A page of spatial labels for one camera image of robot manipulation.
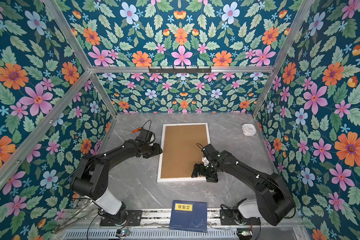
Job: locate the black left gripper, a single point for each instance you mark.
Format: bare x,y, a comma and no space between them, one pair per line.
157,150

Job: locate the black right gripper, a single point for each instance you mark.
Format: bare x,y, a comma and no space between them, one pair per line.
200,166

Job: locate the white picture frame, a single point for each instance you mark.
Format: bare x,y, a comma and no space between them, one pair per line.
160,156

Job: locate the brown frame backing board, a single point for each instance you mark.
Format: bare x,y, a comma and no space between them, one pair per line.
180,150

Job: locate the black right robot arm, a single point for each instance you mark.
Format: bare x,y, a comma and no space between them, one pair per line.
273,199

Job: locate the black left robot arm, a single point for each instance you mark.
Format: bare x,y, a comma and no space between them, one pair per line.
92,175

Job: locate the white round device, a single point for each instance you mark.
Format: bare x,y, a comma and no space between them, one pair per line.
249,129

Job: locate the blue booklet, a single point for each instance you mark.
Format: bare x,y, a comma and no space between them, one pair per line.
189,216

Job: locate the small circuit board right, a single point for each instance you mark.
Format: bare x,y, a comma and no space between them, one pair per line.
245,234

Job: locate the small circuit board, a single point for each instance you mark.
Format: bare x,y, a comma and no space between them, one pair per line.
122,233
245,234

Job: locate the small circuit board left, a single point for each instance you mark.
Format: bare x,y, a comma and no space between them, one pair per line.
122,233

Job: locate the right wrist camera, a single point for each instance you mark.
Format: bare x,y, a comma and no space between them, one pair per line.
205,161

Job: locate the orange handled screwdriver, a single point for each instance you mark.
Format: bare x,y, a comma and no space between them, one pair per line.
133,131

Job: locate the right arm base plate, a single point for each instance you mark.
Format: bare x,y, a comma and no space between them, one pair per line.
230,217

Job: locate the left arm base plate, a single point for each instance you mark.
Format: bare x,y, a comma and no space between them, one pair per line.
123,218

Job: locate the black hook rail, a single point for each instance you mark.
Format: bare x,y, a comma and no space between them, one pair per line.
176,70

